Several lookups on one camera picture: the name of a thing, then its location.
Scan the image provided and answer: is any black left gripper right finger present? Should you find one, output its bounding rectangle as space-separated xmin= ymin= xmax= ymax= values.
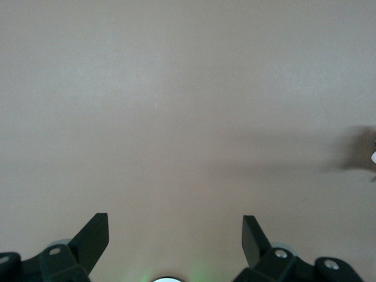
xmin=233 ymin=215 xmax=365 ymax=282

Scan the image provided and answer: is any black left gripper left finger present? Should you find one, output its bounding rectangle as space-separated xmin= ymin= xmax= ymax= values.
xmin=0 ymin=213 xmax=110 ymax=282

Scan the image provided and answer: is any brown table cover sheet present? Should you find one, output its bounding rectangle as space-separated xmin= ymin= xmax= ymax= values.
xmin=0 ymin=0 xmax=376 ymax=282

